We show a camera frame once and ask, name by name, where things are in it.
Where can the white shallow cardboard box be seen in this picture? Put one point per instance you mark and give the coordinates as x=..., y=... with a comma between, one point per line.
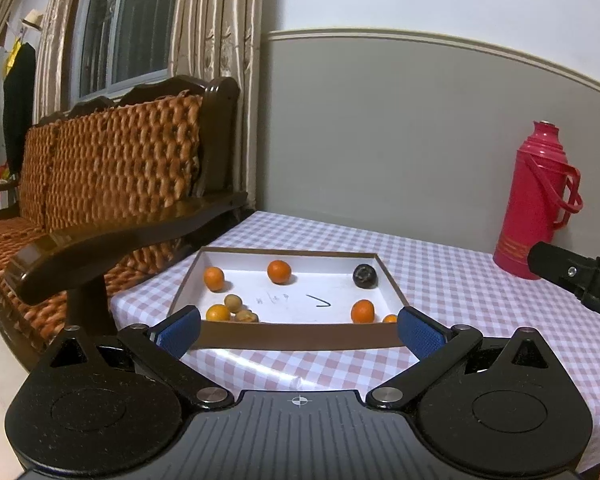
x=305, y=336

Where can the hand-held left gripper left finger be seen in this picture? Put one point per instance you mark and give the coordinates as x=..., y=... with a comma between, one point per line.
x=180, y=330

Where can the tan longan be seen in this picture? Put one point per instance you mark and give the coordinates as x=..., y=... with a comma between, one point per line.
x=232, y=302

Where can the small orange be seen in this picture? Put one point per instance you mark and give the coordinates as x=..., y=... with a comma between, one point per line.
x=362, y=311
x=279, y=271
x=390, y=318
x=213, y=278
x=218, y=313

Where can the brown longan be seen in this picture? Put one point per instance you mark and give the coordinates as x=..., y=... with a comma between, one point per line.
x=246, y=316

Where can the red and yellow item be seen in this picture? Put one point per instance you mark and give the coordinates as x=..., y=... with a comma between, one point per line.
x=1, y=175

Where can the black hanging garment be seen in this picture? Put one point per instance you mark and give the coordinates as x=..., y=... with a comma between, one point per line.
x=19, y=105

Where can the red thermos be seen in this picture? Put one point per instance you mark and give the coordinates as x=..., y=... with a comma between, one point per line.
x=530, y=210

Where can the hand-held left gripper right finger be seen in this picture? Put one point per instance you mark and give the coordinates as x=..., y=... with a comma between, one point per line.
x=420, y=332

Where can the dark round fruit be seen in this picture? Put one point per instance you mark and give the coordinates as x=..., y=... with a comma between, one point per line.
x=365, y=275

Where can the yellow hanging cloth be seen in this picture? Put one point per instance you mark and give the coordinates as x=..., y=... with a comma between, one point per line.
x=11, y=56

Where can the dark wooden sofa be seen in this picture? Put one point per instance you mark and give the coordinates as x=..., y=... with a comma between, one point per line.
x=105, y=250

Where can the window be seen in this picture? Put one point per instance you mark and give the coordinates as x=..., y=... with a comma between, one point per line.
x=130, y=25

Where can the woven orange sofa mat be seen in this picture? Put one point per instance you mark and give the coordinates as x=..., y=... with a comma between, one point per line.
x=105, y=160

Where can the straw hat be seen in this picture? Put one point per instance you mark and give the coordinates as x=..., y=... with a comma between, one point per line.
x=32, y=19

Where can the pink checkered tablecloth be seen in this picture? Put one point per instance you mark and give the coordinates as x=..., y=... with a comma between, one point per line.
x=455, y=280

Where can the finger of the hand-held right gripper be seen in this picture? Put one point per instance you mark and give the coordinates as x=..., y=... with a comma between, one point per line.
x=555, y=262

